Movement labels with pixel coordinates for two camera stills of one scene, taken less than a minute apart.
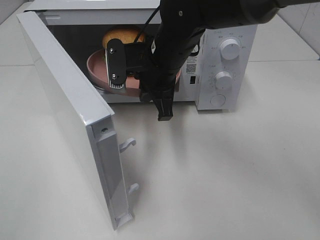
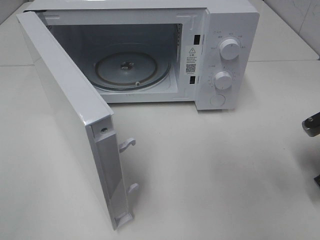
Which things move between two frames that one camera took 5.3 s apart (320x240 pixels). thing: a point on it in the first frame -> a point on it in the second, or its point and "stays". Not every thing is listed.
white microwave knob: [223, 81] stays
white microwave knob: [229, 49] stays
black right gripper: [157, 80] -> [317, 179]
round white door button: [218, 100] stays
